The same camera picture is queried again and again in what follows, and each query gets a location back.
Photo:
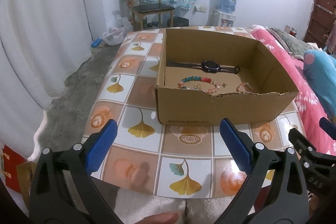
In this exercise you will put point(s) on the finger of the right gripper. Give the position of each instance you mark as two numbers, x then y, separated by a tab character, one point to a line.
299	142
328	127

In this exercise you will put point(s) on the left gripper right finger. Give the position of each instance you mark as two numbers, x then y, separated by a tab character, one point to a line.
287	200

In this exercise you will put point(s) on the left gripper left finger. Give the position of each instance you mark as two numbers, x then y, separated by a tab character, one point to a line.
50	201

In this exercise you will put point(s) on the person's right hand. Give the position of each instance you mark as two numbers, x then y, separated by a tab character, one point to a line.
162	218

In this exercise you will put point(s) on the pink floral blanket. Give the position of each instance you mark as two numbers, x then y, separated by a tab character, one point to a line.
307	103

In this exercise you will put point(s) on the blue plush pillow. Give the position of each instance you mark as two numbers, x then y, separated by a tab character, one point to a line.
319	71

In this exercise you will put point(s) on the red paper bag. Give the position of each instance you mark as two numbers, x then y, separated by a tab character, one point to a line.
9	161

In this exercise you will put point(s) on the white fluffy blanket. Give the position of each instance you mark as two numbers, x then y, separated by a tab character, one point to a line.
132	207

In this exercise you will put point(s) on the patterned tablecloth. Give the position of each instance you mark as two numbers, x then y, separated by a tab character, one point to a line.
148	157

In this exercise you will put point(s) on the dark red wooden door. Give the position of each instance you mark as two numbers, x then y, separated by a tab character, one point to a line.
320	22

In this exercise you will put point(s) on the brown cardboard box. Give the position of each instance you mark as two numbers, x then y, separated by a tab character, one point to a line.
191	97

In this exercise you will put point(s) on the purple wrist watch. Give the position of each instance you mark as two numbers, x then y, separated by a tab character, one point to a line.
206	66

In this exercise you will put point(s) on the blue water bottle dispenser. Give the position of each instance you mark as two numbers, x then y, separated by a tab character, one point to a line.
222	13

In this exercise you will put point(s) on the small blue floor object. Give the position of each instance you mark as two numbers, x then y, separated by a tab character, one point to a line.
96	43

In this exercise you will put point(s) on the white curtain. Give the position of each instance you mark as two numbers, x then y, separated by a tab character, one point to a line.
43	42

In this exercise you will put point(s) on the clear plastic bag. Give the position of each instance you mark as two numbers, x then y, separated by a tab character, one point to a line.
117	32

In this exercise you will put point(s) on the black trash bin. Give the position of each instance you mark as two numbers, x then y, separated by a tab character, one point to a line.
177	21

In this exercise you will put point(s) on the wooden chair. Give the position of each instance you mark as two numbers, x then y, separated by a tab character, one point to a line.
140	9

